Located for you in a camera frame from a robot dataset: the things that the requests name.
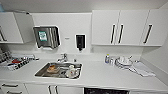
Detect stainless steel dishwasher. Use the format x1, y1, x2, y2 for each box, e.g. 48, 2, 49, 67
83, 87, 131, 94

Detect chrome sink faucet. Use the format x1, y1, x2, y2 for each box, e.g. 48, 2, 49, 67
56, 53, 69, 64

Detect dish drying rack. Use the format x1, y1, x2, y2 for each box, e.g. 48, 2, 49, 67
6, 55, 39, 71

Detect black wall soap dispenser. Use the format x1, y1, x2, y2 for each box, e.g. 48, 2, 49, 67
75, 33, 86, 53

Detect dish soap bottle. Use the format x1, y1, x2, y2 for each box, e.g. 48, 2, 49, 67
104, 53, 111, 65

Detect orange bowl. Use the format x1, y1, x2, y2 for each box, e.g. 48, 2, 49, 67
46, 65, 59, 74

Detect white lower kitchen cabinets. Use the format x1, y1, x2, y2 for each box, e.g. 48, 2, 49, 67
0, 81, 84, 94

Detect round wall dispenser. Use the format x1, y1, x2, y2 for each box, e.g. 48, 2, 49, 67
32, 25, 62, 50

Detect steel kitchen sink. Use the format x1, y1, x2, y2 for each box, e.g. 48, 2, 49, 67
34, 61, 83, 80

